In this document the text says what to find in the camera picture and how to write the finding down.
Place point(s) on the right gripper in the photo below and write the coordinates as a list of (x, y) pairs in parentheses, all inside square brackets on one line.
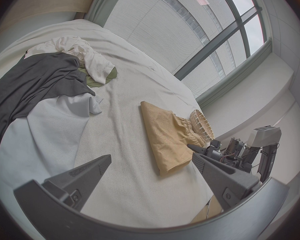
[(215, 155)]

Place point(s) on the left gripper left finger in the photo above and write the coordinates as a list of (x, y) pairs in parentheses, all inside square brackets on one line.
[(85, 176)]

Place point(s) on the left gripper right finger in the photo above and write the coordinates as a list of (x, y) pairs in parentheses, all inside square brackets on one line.
[(222, 181)]

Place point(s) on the tan shorts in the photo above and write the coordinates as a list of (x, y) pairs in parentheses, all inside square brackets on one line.
[(162, 139)]

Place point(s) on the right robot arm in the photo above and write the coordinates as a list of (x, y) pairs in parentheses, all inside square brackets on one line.
[(262, 136)]

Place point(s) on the round woven basket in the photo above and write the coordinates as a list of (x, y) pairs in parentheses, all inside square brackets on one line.
[(202, 124)]

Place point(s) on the pale blue garment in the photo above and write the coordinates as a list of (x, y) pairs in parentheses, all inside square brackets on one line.
[(52, 124)]

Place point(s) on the bed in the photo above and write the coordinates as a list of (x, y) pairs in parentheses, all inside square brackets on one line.
[(130, 89)]

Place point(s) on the green garment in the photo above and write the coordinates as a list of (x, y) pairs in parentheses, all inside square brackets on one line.
[(112, 74)]

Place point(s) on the black garment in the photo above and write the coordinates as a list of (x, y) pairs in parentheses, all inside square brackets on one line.
[(27, 84)]

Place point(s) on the white garment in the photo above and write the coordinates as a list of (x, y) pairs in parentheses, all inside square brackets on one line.
[(95, 59)]

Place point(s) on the window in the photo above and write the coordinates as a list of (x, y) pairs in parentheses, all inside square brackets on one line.
[(180, 26)]

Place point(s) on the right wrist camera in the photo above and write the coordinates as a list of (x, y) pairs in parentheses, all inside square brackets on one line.
[(215, 144)]

